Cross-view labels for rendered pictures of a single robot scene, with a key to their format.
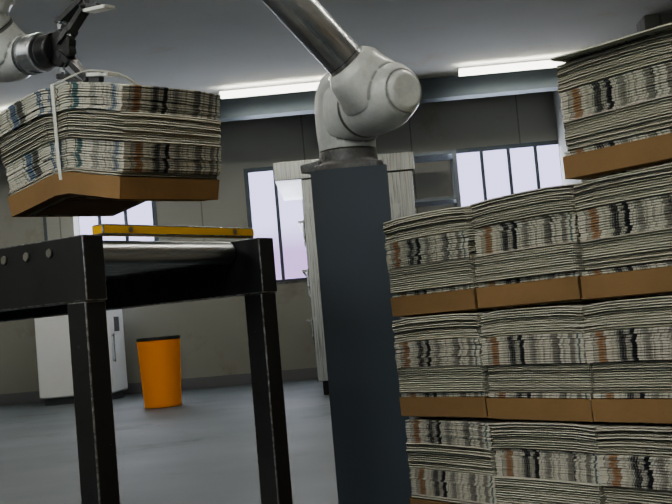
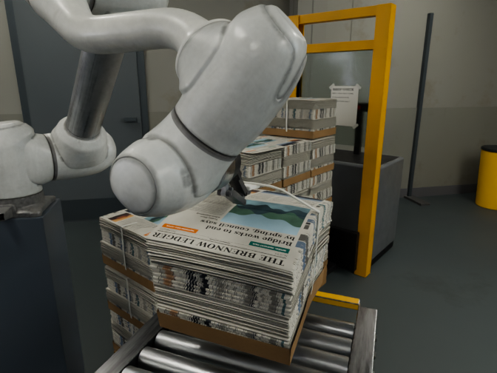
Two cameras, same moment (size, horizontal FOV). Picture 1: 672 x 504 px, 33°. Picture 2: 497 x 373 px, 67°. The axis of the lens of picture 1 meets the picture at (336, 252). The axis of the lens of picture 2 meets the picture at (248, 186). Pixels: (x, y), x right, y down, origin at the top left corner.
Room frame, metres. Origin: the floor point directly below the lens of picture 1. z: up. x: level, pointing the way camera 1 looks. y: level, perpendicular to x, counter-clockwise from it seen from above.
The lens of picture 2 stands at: (2.57, 1.21, 1.39)
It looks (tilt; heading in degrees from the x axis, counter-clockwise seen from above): 16 degrees down; 255
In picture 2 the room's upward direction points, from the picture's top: straight up
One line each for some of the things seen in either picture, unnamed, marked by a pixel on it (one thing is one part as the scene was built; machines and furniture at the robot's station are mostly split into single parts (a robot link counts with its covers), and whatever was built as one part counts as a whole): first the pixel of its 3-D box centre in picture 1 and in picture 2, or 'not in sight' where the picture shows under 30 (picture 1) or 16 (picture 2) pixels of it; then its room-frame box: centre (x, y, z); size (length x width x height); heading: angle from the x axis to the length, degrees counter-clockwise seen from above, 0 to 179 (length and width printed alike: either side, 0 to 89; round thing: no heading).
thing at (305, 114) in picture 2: not in sight; (296, 196); (1.65, -1.03, 0.65); 0.39 x 0.30 x 1.29; 126
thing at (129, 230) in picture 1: (179, 231); (282, 289); (2.23, 0.31, 0.81); 0.43 x 0.03 x 0.02; 145
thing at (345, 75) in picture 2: not in sight; (333, 98); (1.28, -1.29, 1.28); 0.57 x 0.01 x 0.65; 126
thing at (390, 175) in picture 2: not in sight; (347, 202); (1.00, -1.50, 0.40); 0.70 x 0.55 x 0.80; 126
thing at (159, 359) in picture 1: (160, 371); not in sight; (9.83, 1.61, 0.30); 0.39 x 0.38 x 0.61; 87
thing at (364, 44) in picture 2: not in sight; (335, 46); (1.30, -1.28, 1.62); 0.75 x 0.06 x 0.06; 126
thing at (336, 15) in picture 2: not in sight; (337, 15); (1.30, -1.28, 1.82); 0.75 x 0.06 x 0.06; 126
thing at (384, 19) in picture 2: not in sight; (373, 152); (1.10, -1.01, 0.93); 0.09 x 0.09 x 1.85; 36
